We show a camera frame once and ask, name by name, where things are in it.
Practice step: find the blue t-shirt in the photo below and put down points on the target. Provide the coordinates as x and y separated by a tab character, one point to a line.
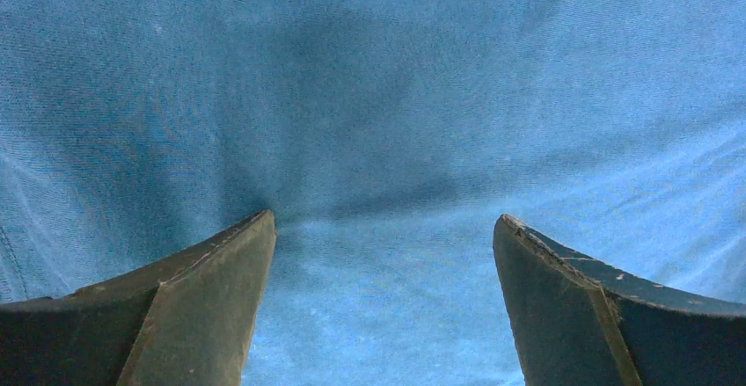
387	136

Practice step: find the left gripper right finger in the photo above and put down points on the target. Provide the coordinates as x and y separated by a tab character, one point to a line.
578	321

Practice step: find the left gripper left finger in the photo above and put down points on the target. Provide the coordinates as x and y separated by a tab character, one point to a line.
187	319

